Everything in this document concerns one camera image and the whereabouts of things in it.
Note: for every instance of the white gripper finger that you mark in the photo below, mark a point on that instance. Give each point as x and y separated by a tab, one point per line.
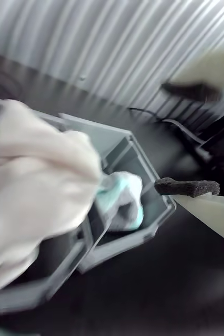
214	215
216	68

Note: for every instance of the fuzzy teal and grey sock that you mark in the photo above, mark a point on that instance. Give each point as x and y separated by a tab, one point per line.
125	199

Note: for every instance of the white sock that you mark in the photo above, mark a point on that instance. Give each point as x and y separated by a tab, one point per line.
33	183

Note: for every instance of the black metal stand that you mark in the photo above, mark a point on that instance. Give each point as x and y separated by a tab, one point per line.
222	141

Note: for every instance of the grey plastic storage bin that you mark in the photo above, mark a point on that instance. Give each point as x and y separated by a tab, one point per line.
25	296
117	139

